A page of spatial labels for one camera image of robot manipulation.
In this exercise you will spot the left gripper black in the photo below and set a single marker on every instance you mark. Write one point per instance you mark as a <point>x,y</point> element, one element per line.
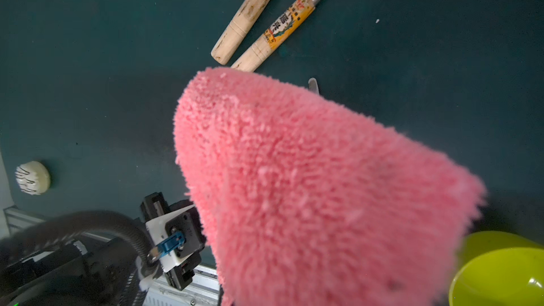
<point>38,268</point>

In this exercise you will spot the pink rag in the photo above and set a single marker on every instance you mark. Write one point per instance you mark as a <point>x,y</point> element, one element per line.
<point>305,202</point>

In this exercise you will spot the lime green bowl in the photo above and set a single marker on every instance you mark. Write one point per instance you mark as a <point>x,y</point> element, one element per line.
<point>498,268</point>

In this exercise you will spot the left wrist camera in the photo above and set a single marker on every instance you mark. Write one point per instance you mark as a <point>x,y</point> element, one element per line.
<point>176,233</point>

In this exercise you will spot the white rope ball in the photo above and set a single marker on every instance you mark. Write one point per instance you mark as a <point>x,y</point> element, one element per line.
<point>33,178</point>

